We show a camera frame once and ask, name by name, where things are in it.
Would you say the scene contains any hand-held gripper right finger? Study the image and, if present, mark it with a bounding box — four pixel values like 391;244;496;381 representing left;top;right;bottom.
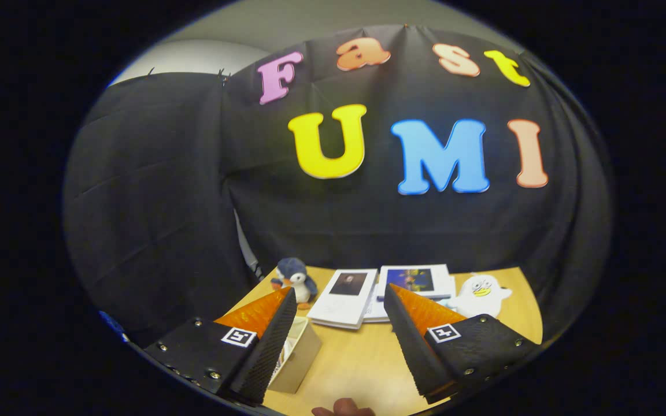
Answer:
383;283;541;405

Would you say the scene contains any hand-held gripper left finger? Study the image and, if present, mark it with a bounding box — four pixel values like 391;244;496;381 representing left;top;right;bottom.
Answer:
143;287;298;405

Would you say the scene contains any beige fabric storage box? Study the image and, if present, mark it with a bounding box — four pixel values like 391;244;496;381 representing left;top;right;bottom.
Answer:
268;316;323;395

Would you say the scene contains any plain white book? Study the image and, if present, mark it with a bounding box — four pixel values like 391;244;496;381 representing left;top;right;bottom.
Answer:
362;277;456;324

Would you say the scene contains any blue picture cover book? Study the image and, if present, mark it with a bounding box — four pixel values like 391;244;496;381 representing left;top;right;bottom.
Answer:
376;264;453;302

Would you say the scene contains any blue penguin plush toy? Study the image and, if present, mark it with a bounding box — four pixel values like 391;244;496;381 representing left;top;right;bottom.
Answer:
270;257;319;311

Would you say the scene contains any white duck plush toy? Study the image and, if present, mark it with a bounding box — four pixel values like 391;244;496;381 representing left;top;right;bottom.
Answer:
445;273;513;319

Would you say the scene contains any white portrait cover book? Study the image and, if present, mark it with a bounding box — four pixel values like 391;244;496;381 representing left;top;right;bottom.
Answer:
307;268;379;330

